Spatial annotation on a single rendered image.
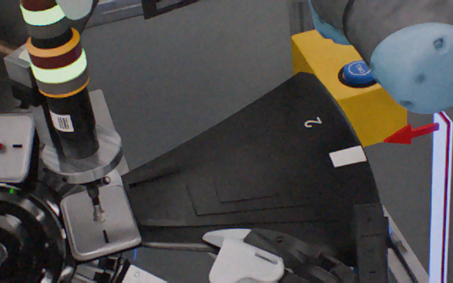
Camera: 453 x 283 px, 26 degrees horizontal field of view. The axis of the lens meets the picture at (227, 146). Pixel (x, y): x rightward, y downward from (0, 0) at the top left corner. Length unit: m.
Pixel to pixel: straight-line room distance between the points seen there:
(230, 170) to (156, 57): 0.77
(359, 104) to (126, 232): 0.43
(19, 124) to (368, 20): 0.33
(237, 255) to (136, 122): 0.93
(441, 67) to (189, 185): 0.28
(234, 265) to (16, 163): 0.22
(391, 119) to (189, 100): 0.58
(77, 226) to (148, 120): 0.85
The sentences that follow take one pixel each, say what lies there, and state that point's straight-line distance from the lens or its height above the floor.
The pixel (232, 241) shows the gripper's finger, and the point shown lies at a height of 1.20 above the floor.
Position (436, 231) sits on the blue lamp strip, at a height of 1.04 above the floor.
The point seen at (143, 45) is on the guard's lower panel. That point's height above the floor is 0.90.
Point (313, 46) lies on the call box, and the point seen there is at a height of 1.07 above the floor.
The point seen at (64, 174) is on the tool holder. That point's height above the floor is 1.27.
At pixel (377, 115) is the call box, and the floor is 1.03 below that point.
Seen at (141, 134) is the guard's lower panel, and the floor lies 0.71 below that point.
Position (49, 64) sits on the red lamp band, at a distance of 0.80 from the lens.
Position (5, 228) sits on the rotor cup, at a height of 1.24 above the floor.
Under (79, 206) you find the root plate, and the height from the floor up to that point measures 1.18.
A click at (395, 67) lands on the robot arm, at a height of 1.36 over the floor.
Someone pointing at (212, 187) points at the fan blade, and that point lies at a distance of 0.93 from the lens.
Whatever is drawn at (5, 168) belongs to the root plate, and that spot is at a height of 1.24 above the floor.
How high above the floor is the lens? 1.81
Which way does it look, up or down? 39 degrees down
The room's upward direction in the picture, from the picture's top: 8 degrees counter-clockwise
